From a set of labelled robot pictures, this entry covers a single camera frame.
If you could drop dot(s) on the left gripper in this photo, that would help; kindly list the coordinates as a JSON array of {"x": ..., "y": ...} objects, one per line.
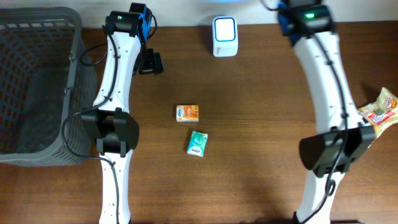
[{"x": 148, "y": 63}]

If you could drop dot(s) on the orange tissue pack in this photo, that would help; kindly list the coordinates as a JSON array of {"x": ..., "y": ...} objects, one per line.
[{"x": 187, "y": 113}]

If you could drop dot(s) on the teal tissue pack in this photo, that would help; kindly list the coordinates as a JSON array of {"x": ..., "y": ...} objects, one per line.
[{"x": 197, "y": 144}]

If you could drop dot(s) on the yellow snack bag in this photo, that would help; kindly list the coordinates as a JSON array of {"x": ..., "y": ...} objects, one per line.
[{"x": 382, "y": 113}]

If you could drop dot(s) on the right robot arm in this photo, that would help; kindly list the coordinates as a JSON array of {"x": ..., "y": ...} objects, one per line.
[{"x": 342, "y": 134}]

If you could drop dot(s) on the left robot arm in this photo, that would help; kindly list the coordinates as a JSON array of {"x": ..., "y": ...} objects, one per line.
[{"x": 109, "y": 122}]

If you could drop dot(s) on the white barcode scanner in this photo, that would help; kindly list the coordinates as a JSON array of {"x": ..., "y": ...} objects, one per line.
[{"x": 225, "y": 36}]

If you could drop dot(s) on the dark grey plastic basket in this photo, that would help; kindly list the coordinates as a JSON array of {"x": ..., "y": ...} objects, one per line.
[{"x": 43, "y": 84}]

